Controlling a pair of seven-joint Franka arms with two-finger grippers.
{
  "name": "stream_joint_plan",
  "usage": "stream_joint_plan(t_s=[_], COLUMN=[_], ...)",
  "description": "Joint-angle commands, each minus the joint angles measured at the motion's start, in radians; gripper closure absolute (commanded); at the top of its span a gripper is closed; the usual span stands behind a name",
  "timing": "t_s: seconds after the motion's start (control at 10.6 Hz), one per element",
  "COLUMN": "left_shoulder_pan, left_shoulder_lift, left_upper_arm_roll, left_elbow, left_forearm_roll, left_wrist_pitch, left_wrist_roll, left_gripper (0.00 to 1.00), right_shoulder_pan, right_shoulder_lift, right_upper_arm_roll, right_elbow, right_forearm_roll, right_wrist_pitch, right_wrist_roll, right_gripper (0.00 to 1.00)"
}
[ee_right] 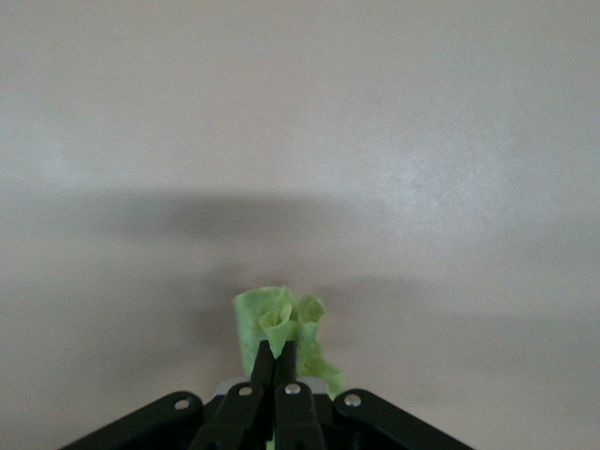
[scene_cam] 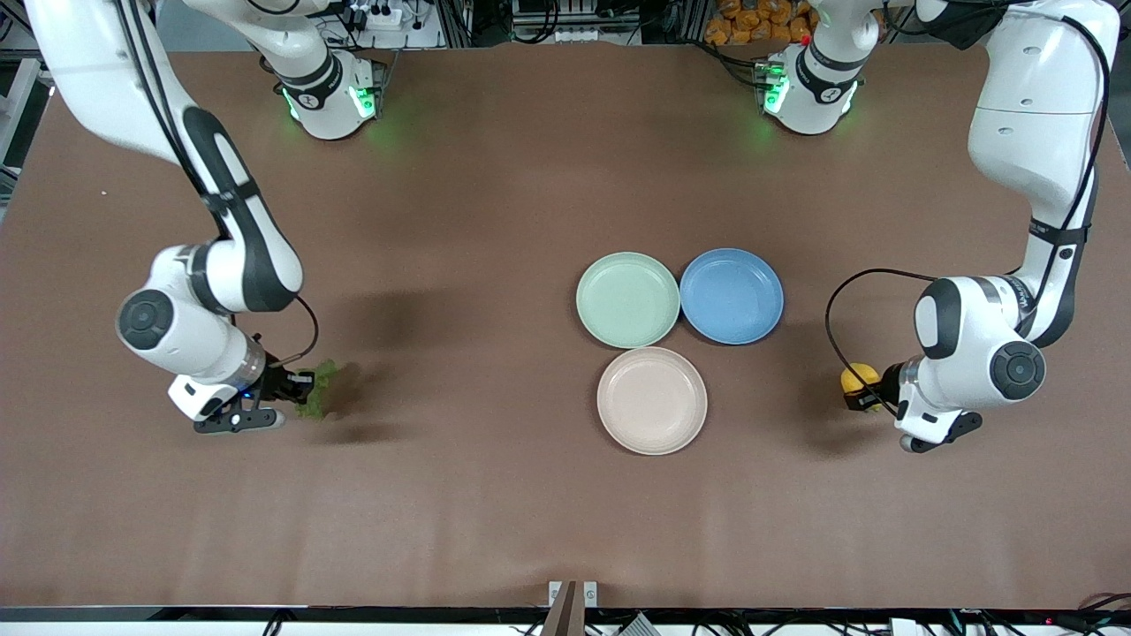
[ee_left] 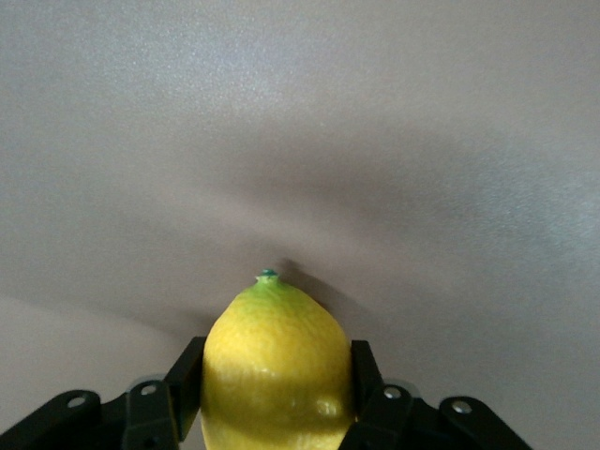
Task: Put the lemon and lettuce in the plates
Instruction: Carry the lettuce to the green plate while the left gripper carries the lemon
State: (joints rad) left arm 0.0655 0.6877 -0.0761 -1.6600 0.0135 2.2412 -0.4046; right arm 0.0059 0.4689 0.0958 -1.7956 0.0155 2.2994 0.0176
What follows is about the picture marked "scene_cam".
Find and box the green lettuce leaf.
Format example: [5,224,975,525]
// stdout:
[294,358,342,420]

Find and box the blue plate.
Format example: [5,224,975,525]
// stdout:
[679,247,785,345]

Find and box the beige plate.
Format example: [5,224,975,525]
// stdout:
[596,346,709,457]

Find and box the light green plate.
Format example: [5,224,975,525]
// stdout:
[576,252,681,349]

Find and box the white power strip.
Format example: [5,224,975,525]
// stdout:
[349,3,407,30]

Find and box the bag of orange items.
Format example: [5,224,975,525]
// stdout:
[704,0,818,47]

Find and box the background equipment box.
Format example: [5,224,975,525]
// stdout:
[511,0,641,45]

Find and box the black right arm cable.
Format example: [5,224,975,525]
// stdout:
[113,0,321,367]

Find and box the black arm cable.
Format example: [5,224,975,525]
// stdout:
[113,0,321,367]
[825,13,1111,416]

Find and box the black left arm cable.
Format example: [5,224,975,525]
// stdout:
[825,13,1111,416]

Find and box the brown camera post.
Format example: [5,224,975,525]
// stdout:
[541,581,586,636]

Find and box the aluminium frame profile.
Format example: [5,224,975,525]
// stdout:
[0,53,41,178]

